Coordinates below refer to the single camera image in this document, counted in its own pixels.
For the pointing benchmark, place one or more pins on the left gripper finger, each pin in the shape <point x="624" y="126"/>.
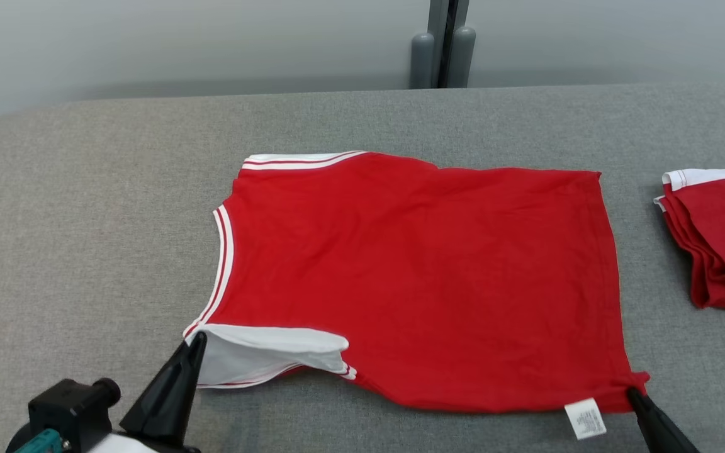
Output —
<point x="167" y="396"/>

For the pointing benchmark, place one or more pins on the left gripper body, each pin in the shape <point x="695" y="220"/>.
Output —
<point x="177" y="448"/>

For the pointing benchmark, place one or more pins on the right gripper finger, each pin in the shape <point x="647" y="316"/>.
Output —
<point x="661" y="428"/>

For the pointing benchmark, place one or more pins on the red white sports jersey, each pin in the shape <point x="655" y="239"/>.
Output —
<point x="432" y="277"/>

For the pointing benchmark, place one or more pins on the white left camera mount plate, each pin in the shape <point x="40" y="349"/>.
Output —
<point x="114" y="445"/>

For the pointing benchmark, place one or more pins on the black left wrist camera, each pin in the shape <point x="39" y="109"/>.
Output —
<point x="70" y="406"/>

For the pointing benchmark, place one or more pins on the grey cylindrical post bumper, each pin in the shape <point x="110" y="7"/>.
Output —
<point x="422" y="63"/>
<point x="463" y="60"/>

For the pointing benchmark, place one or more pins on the grey metal partition post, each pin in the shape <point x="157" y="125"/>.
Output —
<point x="449" y="38"/>

